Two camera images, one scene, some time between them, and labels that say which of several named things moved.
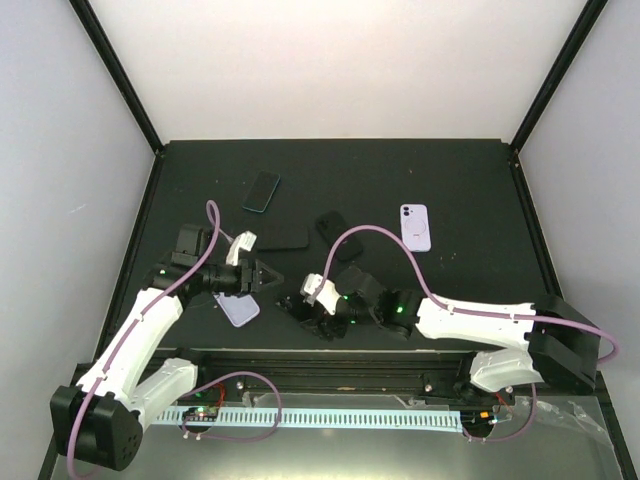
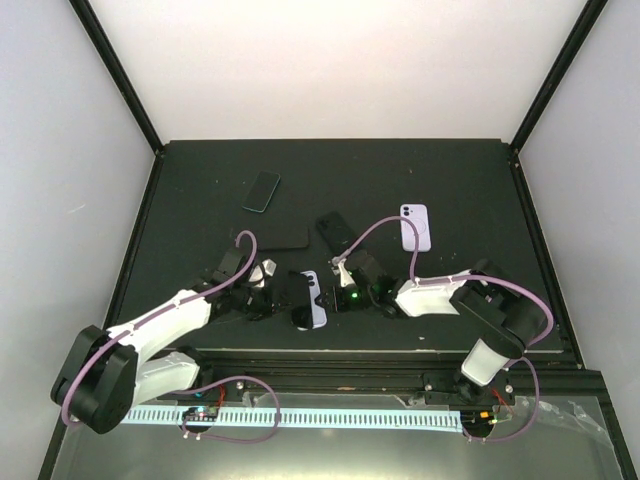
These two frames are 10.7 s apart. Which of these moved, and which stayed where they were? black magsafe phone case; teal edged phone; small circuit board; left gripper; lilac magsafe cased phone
Moved: left gripper
Stayed: teal edged phone; black magsafe phone case; lilac magsafe cased phone; small circuit board
